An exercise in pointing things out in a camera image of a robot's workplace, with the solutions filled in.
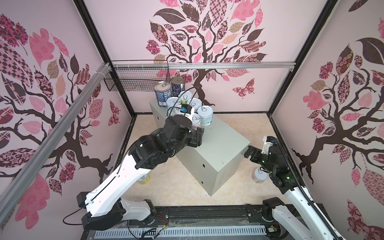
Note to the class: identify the light green small can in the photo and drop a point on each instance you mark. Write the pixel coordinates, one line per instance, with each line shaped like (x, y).
(185, 96)

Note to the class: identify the pale blue small can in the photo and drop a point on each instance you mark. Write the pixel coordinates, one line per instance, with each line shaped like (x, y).
(206, 114)

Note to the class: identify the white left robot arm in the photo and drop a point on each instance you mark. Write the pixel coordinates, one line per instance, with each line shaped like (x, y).
(105, 206)

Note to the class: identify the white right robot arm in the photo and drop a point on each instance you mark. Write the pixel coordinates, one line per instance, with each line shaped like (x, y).
(311, 223)

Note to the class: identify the white slotted cable duct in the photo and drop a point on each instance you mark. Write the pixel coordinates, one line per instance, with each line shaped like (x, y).
(184, 233)

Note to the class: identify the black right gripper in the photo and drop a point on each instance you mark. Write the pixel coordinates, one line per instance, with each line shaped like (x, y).
(257, 152)

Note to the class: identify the blue white label can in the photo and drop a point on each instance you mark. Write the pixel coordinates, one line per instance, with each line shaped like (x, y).
(163, 91)

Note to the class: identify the black wire mesh basket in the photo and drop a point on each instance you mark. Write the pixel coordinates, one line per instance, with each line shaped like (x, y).
(137, 75)

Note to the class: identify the yellow label small can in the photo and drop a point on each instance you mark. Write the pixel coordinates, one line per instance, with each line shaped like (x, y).
(144, 179)

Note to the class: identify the pink label small can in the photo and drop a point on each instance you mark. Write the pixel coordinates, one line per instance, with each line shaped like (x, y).
(196, 121)

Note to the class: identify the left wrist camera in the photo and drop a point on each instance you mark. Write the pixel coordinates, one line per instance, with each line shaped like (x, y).
(187, 111)

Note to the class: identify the grey metal cabinet counter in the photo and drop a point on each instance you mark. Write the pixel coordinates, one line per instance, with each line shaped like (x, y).
(218, 158)

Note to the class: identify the teal label small can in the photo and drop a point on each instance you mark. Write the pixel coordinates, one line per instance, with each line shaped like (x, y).
(173, 106)

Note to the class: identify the pink floral small can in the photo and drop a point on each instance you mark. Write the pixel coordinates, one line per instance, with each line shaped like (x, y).
(259, 176)

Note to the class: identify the black aluminium frame rail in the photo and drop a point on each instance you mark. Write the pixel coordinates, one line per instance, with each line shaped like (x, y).
(205, 216)

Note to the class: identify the silver aluminium crossbar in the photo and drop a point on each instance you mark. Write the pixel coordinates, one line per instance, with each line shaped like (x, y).
(203, 66)

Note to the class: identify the dark blue tall can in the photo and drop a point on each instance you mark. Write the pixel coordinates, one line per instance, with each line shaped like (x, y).
(178, 85)

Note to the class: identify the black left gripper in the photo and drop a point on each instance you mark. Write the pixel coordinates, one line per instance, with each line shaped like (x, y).
(195, 136)

